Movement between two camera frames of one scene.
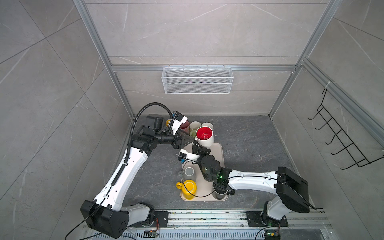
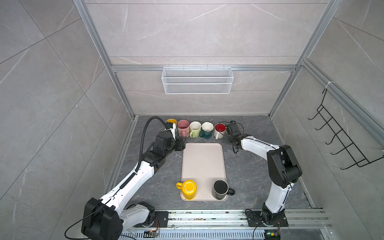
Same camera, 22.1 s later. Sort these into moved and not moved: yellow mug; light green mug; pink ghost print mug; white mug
Moved: white mug
Not moved: yellow mug; light green mug; pink ghost print mug
